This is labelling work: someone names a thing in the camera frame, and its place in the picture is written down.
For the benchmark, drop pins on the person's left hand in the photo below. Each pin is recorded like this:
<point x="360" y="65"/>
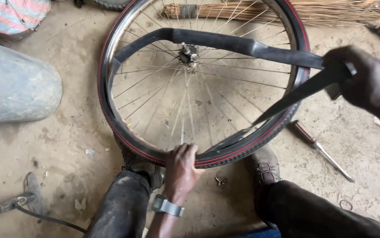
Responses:
<point x="180" y="175"/>

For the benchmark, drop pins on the person's right hand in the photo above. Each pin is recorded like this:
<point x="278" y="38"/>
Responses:
<point x="365" y="79"/>

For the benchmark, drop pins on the person's right fingers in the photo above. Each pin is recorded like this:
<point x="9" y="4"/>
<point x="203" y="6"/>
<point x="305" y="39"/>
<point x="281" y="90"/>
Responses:
<point x="340" y="62"/>

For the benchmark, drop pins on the black rubber tube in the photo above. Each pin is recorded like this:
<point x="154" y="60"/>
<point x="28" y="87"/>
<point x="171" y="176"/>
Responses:
<point x="209" y="39"/>

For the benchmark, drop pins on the black tyre with red stripe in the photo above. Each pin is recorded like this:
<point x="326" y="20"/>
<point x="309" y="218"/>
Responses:
<point x="243" y="156"/>

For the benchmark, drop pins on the straw broom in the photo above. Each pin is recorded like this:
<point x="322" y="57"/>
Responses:
<point x="309" y="13"/>

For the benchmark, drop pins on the person's right shoe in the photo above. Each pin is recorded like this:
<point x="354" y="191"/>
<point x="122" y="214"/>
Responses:
<point x="266" y="167"/>

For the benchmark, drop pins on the person's shoe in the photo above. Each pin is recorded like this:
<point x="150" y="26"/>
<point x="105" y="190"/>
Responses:
<point x="266" y="167"/>
<point x="140" y="165"/>

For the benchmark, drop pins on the person's right leg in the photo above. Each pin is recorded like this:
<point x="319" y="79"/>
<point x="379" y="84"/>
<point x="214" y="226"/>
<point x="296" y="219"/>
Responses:
<point x="309" y="215"/>

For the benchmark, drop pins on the person's leg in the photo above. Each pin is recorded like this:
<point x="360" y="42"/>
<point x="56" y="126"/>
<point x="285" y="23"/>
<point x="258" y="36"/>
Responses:
<point x="309" y="215"/>
<point x="120" y="208"/>

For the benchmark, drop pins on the small metal valve parts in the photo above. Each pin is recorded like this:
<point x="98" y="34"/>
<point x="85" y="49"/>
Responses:
<point x="220" y="180"/>

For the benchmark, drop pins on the chrome spoked wheel rim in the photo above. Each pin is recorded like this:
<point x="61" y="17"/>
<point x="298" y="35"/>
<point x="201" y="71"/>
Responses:
<point x="123" y="28"/>

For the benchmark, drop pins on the person's left shoe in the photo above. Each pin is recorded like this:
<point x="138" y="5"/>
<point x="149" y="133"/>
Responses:
<point x="140" y="165"/>

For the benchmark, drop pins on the grey wristwatch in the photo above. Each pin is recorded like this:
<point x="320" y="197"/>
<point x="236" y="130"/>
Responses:
<point x="167" y="206"/>

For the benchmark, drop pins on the black knobbly tyre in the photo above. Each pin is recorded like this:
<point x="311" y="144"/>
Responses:
<point x="110" y="3"/>

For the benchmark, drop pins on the person's left leg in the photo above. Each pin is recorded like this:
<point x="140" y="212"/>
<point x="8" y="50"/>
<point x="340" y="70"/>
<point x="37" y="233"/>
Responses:
<point x="120" y="208"/>

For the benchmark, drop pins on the white paper scrap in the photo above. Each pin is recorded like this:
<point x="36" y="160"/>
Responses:
<point x="89" y="152"/>

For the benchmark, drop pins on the striped pink blue sack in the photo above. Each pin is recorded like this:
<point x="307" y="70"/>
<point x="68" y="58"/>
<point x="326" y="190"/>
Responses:
<point x="11" y="15"/>

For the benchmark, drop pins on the metal foot pump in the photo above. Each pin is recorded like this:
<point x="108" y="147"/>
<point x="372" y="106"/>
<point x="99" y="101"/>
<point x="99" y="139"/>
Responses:
<point x="8" y="203"/>

